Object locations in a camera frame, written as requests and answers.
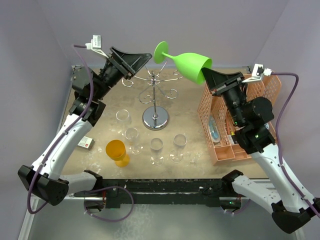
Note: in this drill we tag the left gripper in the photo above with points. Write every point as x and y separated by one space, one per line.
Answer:
127 64

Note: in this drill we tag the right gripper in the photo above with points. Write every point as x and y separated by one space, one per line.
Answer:
215 79

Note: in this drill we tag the green plastic wine glass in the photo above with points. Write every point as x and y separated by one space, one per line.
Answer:
188 64

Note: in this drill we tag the clear wine glass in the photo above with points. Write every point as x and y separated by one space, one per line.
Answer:
156 147
179 141
132 136

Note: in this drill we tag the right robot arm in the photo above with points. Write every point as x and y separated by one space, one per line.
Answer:
292 205

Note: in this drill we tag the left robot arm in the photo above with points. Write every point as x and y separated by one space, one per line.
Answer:
44 177

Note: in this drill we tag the chrome wine glass rack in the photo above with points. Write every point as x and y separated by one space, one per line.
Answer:
156 117

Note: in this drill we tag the orange plastic wine glass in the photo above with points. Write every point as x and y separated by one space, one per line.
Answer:
116 150

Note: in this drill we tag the red pen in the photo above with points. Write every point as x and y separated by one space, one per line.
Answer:
228 128

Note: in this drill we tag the orange plastic file organizer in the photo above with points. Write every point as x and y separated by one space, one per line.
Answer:
224 152

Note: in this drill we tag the blue item in organizer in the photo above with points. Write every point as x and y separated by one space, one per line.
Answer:
213 130

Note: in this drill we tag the clear glass back left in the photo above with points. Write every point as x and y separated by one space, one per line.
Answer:
123 117

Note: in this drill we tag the yellow black marker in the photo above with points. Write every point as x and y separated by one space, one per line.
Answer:
232 138

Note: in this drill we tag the small white card box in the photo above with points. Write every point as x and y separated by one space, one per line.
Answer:
86 143

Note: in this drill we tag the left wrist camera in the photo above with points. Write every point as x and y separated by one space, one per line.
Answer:
95 45

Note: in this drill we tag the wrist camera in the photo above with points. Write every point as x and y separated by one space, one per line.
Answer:
258 73
95 45

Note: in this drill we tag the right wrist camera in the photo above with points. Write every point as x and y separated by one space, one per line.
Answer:
258 73

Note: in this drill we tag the black base frame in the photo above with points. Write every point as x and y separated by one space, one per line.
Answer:
200 191

